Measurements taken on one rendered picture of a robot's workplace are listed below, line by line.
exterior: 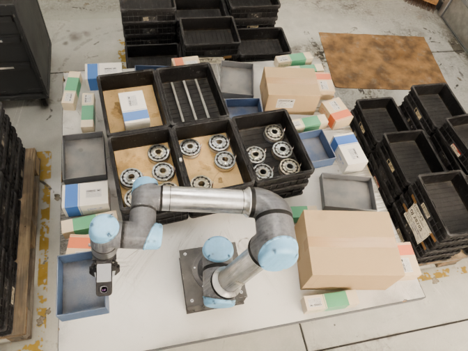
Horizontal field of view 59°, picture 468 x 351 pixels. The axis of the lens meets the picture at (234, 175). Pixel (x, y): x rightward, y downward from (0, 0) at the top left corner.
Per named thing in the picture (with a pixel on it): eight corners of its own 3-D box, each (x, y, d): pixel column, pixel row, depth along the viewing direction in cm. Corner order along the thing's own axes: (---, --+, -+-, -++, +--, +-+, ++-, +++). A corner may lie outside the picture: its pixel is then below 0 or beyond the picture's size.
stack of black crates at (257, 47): (273, 60, 346) (281, 26, 318) (282, 86, 331) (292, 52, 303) (227, 63, 338) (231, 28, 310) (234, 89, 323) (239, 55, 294)
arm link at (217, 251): (230, 246, 169) (233, 231, 158) (232, 278, 161) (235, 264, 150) (201, 246, 168) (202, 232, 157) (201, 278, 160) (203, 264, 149)
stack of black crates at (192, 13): (218, 30, 359) (221, -4, 330) (224, 54, 343) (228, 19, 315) (172, 33, 351) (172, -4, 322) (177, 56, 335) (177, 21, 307)
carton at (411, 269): (414, 279, 192) (421, 274, 186) (390, 281, 190) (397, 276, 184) (402, 248, 201) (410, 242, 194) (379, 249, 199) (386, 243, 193)
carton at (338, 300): (350, 293, 185) (355, 289, 180) (354, 306, 182) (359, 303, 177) (300, 300, 181) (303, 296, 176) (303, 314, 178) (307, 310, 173)
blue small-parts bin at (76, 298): (109, 313, 134) (106, 307, 128) (61, 322, 131) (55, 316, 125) (106, 255, 144) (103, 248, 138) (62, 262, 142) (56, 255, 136)
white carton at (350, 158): (328, 145, 231) (333, 135, 223) (347, 142, 233) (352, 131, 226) (342, 174, 221) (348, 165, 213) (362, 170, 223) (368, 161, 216)
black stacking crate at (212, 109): (228, 131, 214) (230, 117, 204) (171, 141, 206) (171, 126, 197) (207, 78, 233) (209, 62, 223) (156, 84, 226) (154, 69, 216)
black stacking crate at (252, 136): (308, 184, 201) (315, 171, 192) (252, 196, 194) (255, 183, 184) (281, 122, 221) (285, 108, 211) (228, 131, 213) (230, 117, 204)
